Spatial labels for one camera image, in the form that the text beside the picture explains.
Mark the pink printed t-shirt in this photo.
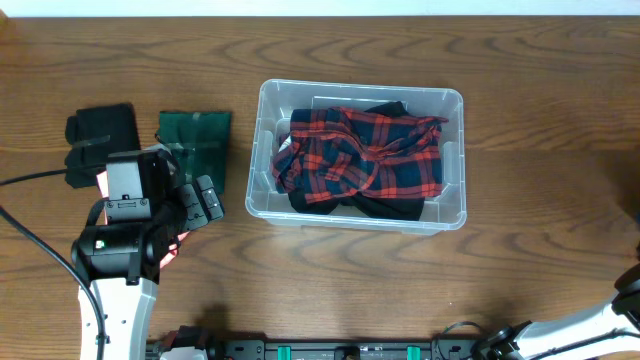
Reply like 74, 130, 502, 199
96, 171, 189, 269

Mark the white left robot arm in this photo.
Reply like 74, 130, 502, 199
71, 149, 188, 359

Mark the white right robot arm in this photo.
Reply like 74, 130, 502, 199
189, 168, 639, 359

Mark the black garment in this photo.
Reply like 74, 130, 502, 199
288, 101, 424, 221

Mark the dark green folded cloth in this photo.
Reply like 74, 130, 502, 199
156, 111, 232, 194

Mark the clear plastic storage bin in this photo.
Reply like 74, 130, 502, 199
245, 79, 467, 236

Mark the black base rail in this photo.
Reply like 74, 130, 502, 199
144, 326, 484, 360

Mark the black folded cloth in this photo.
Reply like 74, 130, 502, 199
64, 103, 140, 188

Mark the red plaid shirt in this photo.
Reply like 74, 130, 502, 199
271, 107, 448, 203

